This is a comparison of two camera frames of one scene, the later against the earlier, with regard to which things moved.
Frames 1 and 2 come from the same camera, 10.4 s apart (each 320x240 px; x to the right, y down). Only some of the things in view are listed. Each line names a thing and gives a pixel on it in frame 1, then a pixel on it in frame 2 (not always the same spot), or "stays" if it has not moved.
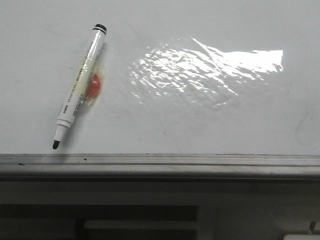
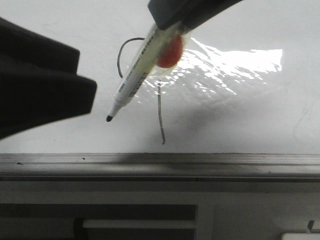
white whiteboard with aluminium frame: x=179 y=90 stays
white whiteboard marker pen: x=67 y=115 → x=157 y=40
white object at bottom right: x=301 y=236 stays
